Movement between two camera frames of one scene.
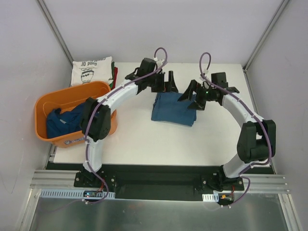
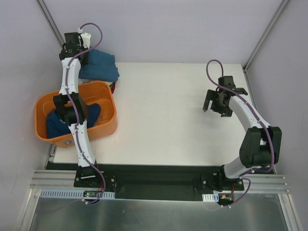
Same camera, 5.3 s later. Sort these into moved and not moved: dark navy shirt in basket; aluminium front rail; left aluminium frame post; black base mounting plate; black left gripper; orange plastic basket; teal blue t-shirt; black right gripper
Moved: black right gripper; teal blue t-shirt; black left gripper
Not moved: black base mounting plate; orange plastic basket; dark navy shirt in basket; aluminium front rail; left aluminium frame post
